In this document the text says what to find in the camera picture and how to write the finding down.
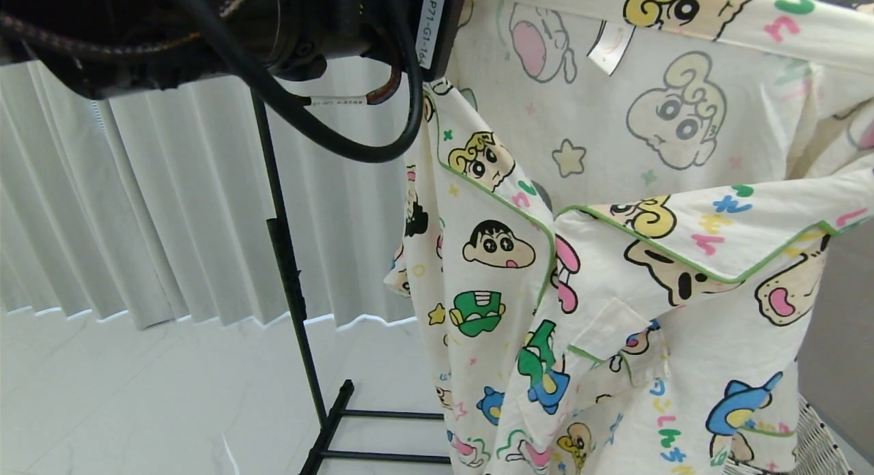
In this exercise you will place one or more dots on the black clothes rack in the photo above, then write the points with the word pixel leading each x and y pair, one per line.
pixel 287 256

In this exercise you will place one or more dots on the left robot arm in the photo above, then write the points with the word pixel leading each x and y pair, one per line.
pixel 102 31

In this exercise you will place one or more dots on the cream printed garment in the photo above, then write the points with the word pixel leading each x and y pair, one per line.
pixel 649 256

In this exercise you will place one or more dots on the white laundry basket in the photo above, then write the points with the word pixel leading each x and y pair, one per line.
pixel 819 441

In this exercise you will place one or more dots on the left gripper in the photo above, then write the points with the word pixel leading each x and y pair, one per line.
pixel 355 18

